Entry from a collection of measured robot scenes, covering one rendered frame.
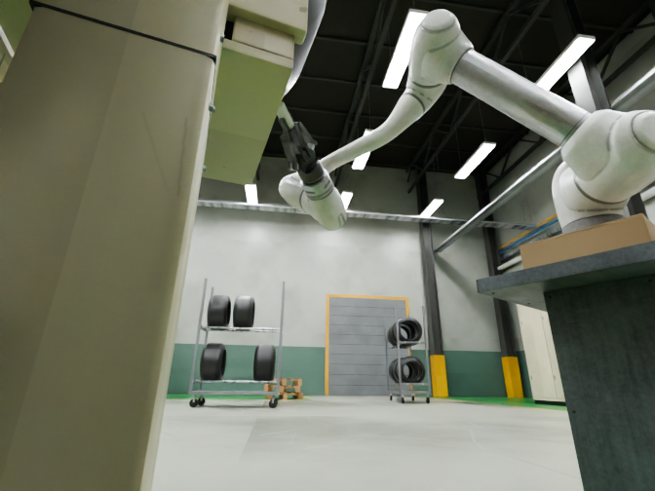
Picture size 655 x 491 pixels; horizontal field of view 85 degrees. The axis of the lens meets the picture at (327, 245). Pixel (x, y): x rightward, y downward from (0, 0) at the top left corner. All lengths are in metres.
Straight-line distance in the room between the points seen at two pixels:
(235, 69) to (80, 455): 0.49
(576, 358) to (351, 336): 10.86
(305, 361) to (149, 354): 11.38
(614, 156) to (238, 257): 11.63
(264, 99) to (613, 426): 1.03
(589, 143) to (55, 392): 1.10
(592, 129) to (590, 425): 0.72
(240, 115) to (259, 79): 0.09
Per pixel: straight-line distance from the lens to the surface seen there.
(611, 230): 1.14
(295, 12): 0.64
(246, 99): 0.63
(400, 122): 1.30
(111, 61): 0.34
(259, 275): 12.02
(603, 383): 1.13
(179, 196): 0.28
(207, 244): 12.54
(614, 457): 1.15
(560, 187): 1.30
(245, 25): 0.61
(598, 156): 1.12
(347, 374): 11.73
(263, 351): 5.91
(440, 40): 1.22
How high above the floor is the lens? 0.36
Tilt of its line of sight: 21 degrees up
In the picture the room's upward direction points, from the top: 1 degrees clockwise
